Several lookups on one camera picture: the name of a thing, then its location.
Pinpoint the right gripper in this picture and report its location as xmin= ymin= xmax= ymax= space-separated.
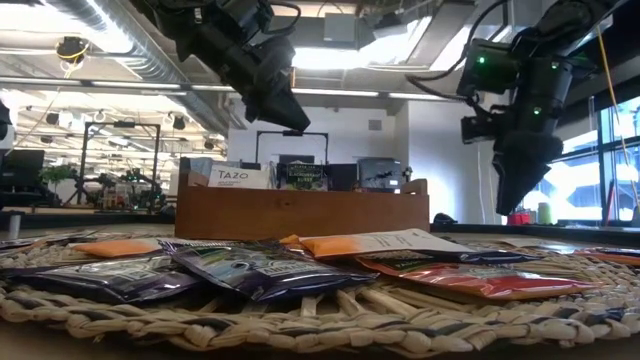
xmin=492 ymin=59 xmax=576 ymax=216

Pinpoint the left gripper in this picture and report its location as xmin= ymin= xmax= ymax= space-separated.
xmin=179 ymin=24 xmax=312 ymax=133

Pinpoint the white and orange tea packet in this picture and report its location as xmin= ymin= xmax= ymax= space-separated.
xmin=68 ymin=235 xmax=166 ymax=259
xmin=207 ymin=164 xmax=272 ymax=190
xmin=280 ymin=228 xmax=474 ymax=260
xmin=499 ymin=237 xmax=576 ymax=250

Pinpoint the purple foil tea packet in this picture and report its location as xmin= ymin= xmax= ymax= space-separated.
xmin=0 ymin=252 xmax=201 ymax=305
xmin=285 ymin=162 xmax=329 ymax=192
xmin=169 ymin=242 xmax=379 ymax=304
xmin=0 ymin=237 xmax=49 ymax=251

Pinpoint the red foil tea packet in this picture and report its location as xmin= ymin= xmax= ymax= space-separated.
xmin=14 ymin=228 xmax=97 ymax=242
xmin=355 ymin=249 xmax=599 ymax=302
xmin=574 ymin=247 xmax=640 ymax=267

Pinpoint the round woven straw placemat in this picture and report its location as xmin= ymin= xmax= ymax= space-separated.
xmin=0 ymin=233 xmax=640 ymax=359

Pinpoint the black framed window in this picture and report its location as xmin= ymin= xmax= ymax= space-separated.
xmin=509 ymin=97 xmax=640 ymax=226

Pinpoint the long ceiling light strip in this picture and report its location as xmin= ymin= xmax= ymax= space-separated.
xmin=0 ymin=74 xmax=484 ymax=105

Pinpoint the grey partition panel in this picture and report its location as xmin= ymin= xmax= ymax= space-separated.
xmin=188 ymin=156 xmax=244 ymax=174

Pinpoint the grey ceiling box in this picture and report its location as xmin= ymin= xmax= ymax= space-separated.
xmin=323 ymin=12 xmax=359 ymax=44

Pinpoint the wooden organizer box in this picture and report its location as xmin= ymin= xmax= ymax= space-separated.
xmin=173 ymin=169 xmax=431 ymax=241

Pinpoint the black and yellow ceiling device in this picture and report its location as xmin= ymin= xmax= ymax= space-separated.
xmin=54 ymin=35 xmax=91 ymax=65

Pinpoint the leafy green office plant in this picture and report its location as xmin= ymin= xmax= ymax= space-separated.
xmin=40 ymin=163 xmax=79 ymax=185

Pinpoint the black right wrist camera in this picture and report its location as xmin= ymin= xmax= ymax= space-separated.
xmin=459 ymin=115 xmax=497 ymax=145

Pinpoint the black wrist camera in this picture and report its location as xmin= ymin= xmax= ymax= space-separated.
xmin=214 ymin=0 xmax=275 ymax=44
xmin=459 ymin=115 xmax=497 ymax=145

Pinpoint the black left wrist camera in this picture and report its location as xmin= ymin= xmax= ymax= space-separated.
xmin=214 ymin=0 xmax=275 ymax=44

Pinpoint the silver round ventilation duct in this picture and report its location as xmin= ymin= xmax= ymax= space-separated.
xmin=44 ymin=0 xmax=241 ymax=134

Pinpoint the yellow hanging cable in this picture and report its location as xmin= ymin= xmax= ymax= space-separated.
xmin=596 ymin=24 xmax=640 ymax=211

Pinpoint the grey metal post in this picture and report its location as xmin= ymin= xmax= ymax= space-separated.
xmin=7 ymin=212 xmax=24 ymax=241

